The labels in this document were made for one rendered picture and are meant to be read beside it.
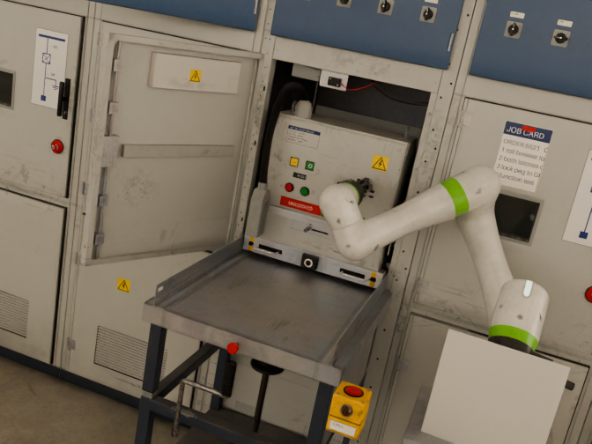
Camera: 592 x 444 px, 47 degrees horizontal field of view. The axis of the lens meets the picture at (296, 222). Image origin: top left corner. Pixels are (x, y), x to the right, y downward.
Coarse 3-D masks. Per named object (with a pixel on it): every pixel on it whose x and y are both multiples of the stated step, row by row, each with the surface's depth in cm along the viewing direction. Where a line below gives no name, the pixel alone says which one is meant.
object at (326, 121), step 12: (312, 120) 240; (324, 120) 249; (336, 120) 255; (360, 132) 234; (372, 132) 241; (384, 132) 247; (408, 144) 233; (408, 156) 240; (408, 168) 248; (396, 192) 237; (396, 204) 245; (384, 252) 247; (384, 264) 256
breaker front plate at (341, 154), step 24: (288, 120) 242; (288, 144) 244; (336, 144) 238; (360, 144) 235; (384, 144) 233; (288, 168) 246; (336, 168) 240; (360, 168) 237; (288, 192) 248; (312, 192) 245; (384, 192) 236; (288, 240) 252; (312, 240) 249; (360, 264) 244
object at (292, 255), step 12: (264, 240) 254; (264, 252) 255; (288, 252) 251; (300, 252) 250; (324, 264) 248; (336, 264) 246; (348, 264) 245; (336, 276) 247; (360, 276) 244; (384, 276) 245
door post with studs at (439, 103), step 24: (456, 48) 222; (456, 72) 224; (432, 96) 228; (432, 120) 230; (432, 144) 231; (432, 168) 233; (408, 192) 238; (408, 240) 241; (408, 264) 243; (384, 336) 252; (384, 360) 254
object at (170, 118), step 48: (144, 48) 213; (192, 48) 222; (144, 96) 219; (192, 96) 232; (240, 96) 246; (96, 144) 210; (144, 144) 223; (192, 144) 238; (240, 144) 254; (96, 192) 215; (144, 192) 231; (192, 192) 245; (240, 192) 258; (96, 240) 221; (144, 240) 238; (192, 240) 253
